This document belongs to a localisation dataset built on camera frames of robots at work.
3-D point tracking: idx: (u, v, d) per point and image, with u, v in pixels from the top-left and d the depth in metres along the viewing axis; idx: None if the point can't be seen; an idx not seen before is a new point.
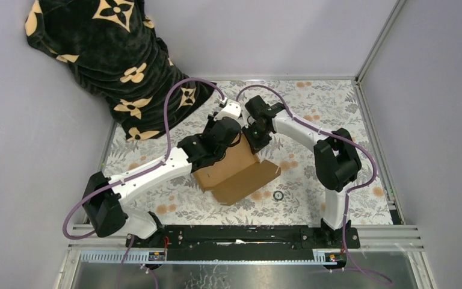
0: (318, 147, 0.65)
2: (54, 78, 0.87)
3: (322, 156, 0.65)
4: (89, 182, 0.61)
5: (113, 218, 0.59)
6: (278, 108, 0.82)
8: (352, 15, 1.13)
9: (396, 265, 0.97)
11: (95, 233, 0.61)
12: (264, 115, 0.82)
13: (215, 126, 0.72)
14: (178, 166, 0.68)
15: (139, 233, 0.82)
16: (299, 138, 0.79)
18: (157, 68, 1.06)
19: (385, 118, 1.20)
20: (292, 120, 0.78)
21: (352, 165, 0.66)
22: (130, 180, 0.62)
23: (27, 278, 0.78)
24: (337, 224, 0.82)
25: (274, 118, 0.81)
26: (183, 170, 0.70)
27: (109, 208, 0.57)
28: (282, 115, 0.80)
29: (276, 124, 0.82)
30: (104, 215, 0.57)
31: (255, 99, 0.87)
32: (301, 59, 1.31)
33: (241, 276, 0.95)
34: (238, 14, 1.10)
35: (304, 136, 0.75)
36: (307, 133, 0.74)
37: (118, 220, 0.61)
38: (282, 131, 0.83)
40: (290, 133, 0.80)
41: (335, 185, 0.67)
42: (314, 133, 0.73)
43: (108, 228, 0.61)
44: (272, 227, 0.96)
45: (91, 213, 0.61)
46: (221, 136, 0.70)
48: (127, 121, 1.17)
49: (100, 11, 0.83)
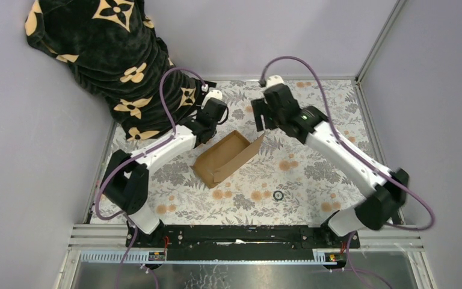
0: (376, 194, 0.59)
2: (54, 78, 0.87)
3: (378, 205, 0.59)
4: (110, 161, 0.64)
5: (141, 188, 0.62)
6: (316, 120, 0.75)
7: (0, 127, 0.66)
8: (352, 16, 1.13)
9: (396, 265, 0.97)
11: (124, 210, 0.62)
12: (298, 124, 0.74)
13: (206, 105, 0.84)
14: (186, 138, 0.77)
15: (143, 227, 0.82)
16: (342, 166, 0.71)
18: (157, 68, 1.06)
19: (385, 117, 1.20)
20: (336, 142, 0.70)
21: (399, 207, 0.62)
22: (150, 152, 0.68)
23: (27, 277, 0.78)
24: (343, 232, 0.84)
25: (311, 134, 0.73)
26: (189, 142, 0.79)
27: (138, 174, 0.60)
28: (325, 134, 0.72)
29: (311, 140, 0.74)
30: (133, 183, 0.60)
31: (281, 92, 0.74)
32: (301, 59, 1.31)
33: (241, 276, 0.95)
34: (238, 14, 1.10)
35: (354, 170, 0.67)
36: (360, 169, 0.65)
37: (144, 191, 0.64)
38: (316, 147, 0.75)
40: (329, 153, 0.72)
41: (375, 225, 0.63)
42: (369, 172, 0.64)
43: (135, 203, 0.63)
44: (272, 227, 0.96)
45: (113, 194, 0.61)
46: (211, 112, 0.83)
48: (127, 121, 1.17)
49: (100, 11, 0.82)
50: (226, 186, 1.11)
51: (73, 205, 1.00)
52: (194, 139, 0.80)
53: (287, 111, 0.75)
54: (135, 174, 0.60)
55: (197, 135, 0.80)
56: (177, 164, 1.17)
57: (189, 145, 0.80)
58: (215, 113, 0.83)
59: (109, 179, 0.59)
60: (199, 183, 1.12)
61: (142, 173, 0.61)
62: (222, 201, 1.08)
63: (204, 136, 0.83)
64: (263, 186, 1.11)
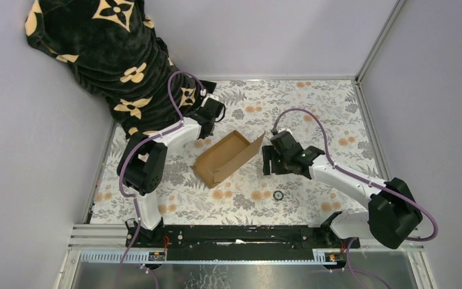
0: (374, 205, 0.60)
2: (54, 78, 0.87)
3: (379, 215, 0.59)
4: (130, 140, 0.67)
5: (158, 167, 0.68)
6: (313, 153, 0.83)
7: None
8: (352, 16, 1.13)
9: (396, 265, 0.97)
11: (142, 189, 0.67)
12: (299, 162, 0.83)
13: (207, 103, 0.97)
14: (193, 127, 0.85)
15: (146, 221, 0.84)
16: (346, 189, 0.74)
18: (157, 68, 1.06)
19: (385, 117, 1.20)
20: (332, 168, 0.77)
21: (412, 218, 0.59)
22: (165, 135, 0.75)
23: (27, 277, 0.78)
24: (345, 235, 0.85)
25: (311, 167, 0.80)
26: (194, 132, 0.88)
27: (158, 152, 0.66)
28: (322, 162, 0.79)
29: (313, 173, 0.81)
30: (153, 161, 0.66)
31: (284, 137, 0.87)
32: (301, 59, 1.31)
33: (242, 276, 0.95)
34: (238, 14, 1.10)
35: (352, 188, 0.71)
36: (356, 185, 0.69)
37: (159, 170, 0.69)
38: (320, 179, 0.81)
40: (332, 181, 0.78)
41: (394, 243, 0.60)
42: (365, 186, 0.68)
43: (151, 180, 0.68)
44: (272, 227, 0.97)
45: (133, 174, 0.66)
46: (212, 109, 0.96)
48: (127, 121, 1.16)
49: (100, 11, 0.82)
50: (226, 186, 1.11)
51: (73, 205, 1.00)
52: (198, 129, 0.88)
53: (291, 153, 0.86)
54: (154, 152, 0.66)
55: (201, 126, 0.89)
56: (177, 164, 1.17)
57: (195, 135, 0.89)
58: (215, 110, 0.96)
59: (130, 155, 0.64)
60: (199, 183, 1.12)
61: (161, 150, 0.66)
62: (222, 201, 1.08)
63: (206, 127, 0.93)
64: (263, 186, 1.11)
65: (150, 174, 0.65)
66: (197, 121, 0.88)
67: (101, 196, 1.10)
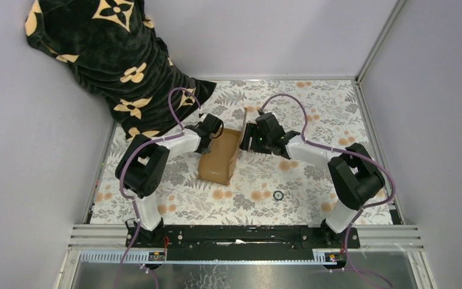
0: (333, 164, 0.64)
2: (54, 78, 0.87)
3: (338, 173, 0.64)
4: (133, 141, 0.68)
5: (159, 168, 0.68)
6: (290, 135, 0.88)
7: (0, 127, 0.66)
8: (352, 16, 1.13)
9: (396, 265, 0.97)
11: (140, 191, 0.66)
12: (279, 144, 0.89)
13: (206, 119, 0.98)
14: (192, 138, 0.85)
15: (145, 222, 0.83)
16: (315, 159, 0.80)
18: (157, 68, 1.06)
19: (385, 117, 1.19)
20: (304, 143, 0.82)
21: (371, 180, 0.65)
22: (167, 140, 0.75)
23: (27, 277, 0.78)
24: (341, 227, 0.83)
25: (287, 145, 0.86)
26: (194, 144, 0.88)
27: (160, 153, 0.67)
28: (295, 140, 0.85)
29: (290, 152, 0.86)
30: (154, 161, 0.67)
31: (269, 119, 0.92)
32: (301, 59, 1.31)
33: (242, 275, 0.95)
34: (238, 13, 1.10)
35: (318, 156, 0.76)
36: (320, 152, 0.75)
37: (159, 173, 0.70)
38: (298, 156, 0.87)
40: (306, 156, 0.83)
41: (357, 205, 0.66)
42: (328, 152, 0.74)
43: (151, 183, 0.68)
44: (272, 227, 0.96)
45: (132, 175, 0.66)
46: (211, 124, 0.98)
48: (127, 121, 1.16)
49: (100, 11, 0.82)
50: (226, 186, 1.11)
51: (73, 205, 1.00)
52: (197, 141, 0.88)
53: (272, 135, 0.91)
54: (157, 153, 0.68)
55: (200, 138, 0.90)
56: (177, 164, 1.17)
57: (194, 146, 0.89)
58: (213, 124, 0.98)
59: (133, 156, 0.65)
60: (199, 183, 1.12)
61: (164, 152, 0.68)
62: (222, 201, 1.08)
63: (203, 141, 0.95)
64: (263, 186, 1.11)
65: (150, 175, 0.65)
66: (197, 132, 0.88)
67: (101, 196, 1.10)
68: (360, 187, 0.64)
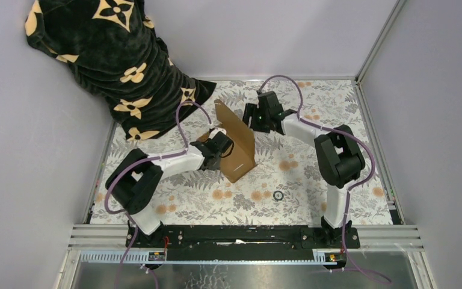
0: (318, 139, 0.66)
2: (54, 78, 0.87)
3: (321, 149, 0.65)
4: (129, 156, 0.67)
5: (149, 189, 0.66)
6: (287, 114, 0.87)
7: (0, 127, 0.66)
8: (352, 15, 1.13)
9: (396, 265, 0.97)
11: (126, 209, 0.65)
12: (275, 120, 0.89)
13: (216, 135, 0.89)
14: (195, 157, 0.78)
15: (143, 227, 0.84)
16: (305, 136, 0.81)
18: (157, 68, 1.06)
19: (385, 117, 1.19)
20: (298, 121, 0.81)
21: (354, 161, 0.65)
22: (165, 158, 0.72)
23: (27, 277, 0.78)
24: (337, 223, 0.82)
25: (283, 121, 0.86)
26: (196, 163, 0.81)
27: (151, 174, 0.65)
28: (290, 117, 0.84)
29: (284, 127, 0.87)
30: (144, 181, 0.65)
31: (269, 96, 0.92)
32: (301, 58, 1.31)
33: (242, 275, 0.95)
34: (238, 13, 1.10)
35: (307, 132, 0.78)
36: (310, 130, 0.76)
37: (150, 193, 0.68)
38: (290, 133, 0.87)
40: (298, 133, 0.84)
41: (336, 182, 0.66)
42: (316, 130, 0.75)
43: (138, 203, 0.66)
44: (272, 227, 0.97)
45: (121, 191, 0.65)
46: (221, 144, 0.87)
48: (128, 121, 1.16)
49: (100, 11, 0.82)
50: (226, 186, 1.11)
51: (73, 205, 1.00)
52: (200, 162, 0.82)
53: (271, 111, 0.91)
54: (149, 174, 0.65)
55: (204, 158, 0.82)
56: None
57: (197, 165, 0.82)
58: (224, 146, 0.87)
59: (124, 171, 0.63)
60: (199, 183, 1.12)
61: (156, 174, 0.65)
62: (222, 201, 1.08)
63: (209, 161, 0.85)
64: (263, 186, 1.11)
65: (136, 196, 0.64)
66: (203, 151, 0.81)
67: (101, 196, 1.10)
68: (340, 165, 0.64)
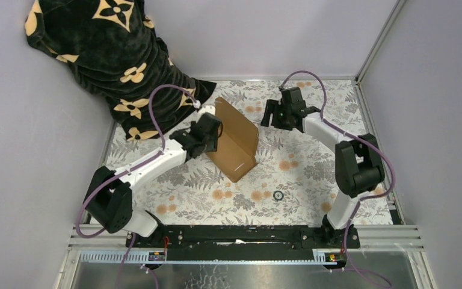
0: (339, 146, 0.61)
2: (54, 78, 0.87)
3: (341, 156, 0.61)
4: (95, 177, 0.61)
5: (123, 206, 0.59)
6: (310, 111, 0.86)
7: (0, 127, 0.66)
8: (352, 15, 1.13)
9: (396, 265, 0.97)
11: (106, 229, 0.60)
12: (297, 115, 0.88)
13: (200, 118, 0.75)
14: (176, 154, 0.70)
15: (141, 232, 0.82)
16: (325, 139, 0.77)
18: (157, 68, 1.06)
19: (385, 117, 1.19)
20: (321, 121, 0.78)
21: (373, 173, 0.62)
22: (135, 170, 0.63)
23: (27, 277, 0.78)
24: (340, 224, 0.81)
25: (304, 118, 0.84)
26: (179, 158, 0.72)
27: (121, 194, 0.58)
28: (313, 115, 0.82)
29: (305, 126, 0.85)
30: (115, 201, 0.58)
31: (293, 91, 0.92)
32: (301, 58, 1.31)
33: (242, 275, 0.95)
34: (238, 13, 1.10)
35: (328, 136, 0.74)
36: (332, 133, 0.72)
37: (127, 208, 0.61)
38: (311, 133, 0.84)
40: (319, 135, 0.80)
41: (349, 191, 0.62)
42: (338, 135, 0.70)
43: (118, 221, 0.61)
44: (272, 227, 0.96)
45: (97, 212, 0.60)
46: (206, 127, 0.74)
48: (128, 121, 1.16)
49: (100, 11, 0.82)
50: (226, 186, 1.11)
51: (73, 205, 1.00)
52: (184, 155, 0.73)
53: (293, 106, 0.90)
54: (117, 193, 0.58)
55: (187, 151, 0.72)
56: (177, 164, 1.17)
57: (180, 161, 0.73)
58: (210, 129, 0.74)
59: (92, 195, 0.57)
60: (199, 183, 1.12)
61: (124, 193, 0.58)
62: (222, 201, 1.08)
63: (196, 151, 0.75)
64: (263, 186, 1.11)
65: (114, 217, 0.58)
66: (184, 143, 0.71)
67: None
68: (358, 175, 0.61)
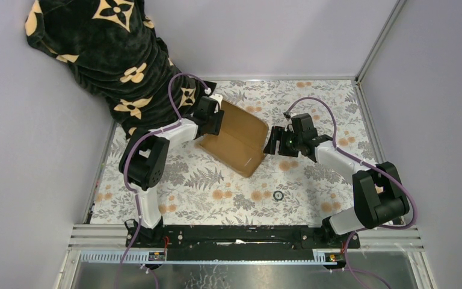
0: (357, 176, 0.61)
2: (53, 78, 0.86)
3: (360, 187, 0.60)
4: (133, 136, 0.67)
5: (162, 159, 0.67)
6: (323, 139, 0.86)
7: None
8: (353, 16, 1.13)
9: (396, 265, 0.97)
11: (144, 183, 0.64)
12: (308, 144, 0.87)
13: (200, 102, 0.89)
14: (190, 126, 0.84)
15: (147, 219, 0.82)
16: (340, 167, 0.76)
18: (157, 67, 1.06)
19: (385, 117, 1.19)
20: (334, 150, 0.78)
21: (395, 205, 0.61)
22: (166, 130, 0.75)
23: (27, 278, 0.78)
24: (342, 231, 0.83)
25: (316, 148, 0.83)
26: (192, 131, 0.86)
27: (160, 145, 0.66)
28: (325, 144, 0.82)
29: (317, 154, 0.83)
30: (156, 153, 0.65)
31: (304, 119, 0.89)
32: (301, 59, 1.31)
33: (241, 276, 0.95)
34: (238, 14, 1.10)
35: (345, 166, 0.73)
36: (348, 163, 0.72)
37: (163, 164, 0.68)
38: (325, 161, 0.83)
40: (333, 164, 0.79)
41: (370, 224, 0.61)
42: (355, 164, 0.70)
43: (154, 176, 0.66)
44: (272, 227, 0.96)
45: (136, 167, 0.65)
46: (206, 108, 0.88)
48: (127, 121, 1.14)
49: (100, 11, 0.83)
50: (226, 186, 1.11)
51: (73, 205, 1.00)
52: (196, 129, 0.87)
53: (305, 135, 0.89)
54: (158, 144, 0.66)
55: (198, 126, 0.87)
56: (177, 164, 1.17)
57: (192, 133, 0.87)
58: (209, 108, 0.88)
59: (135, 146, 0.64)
60: (199, 183, 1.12)
61: (164, 144, 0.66)
62: (222, 201, 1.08)
63: (201, 130, 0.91)
64: (263, 186, 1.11)
65: (153, 168, 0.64)
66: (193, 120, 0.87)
67: (101, 196, 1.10)
68: (379, 208, 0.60)
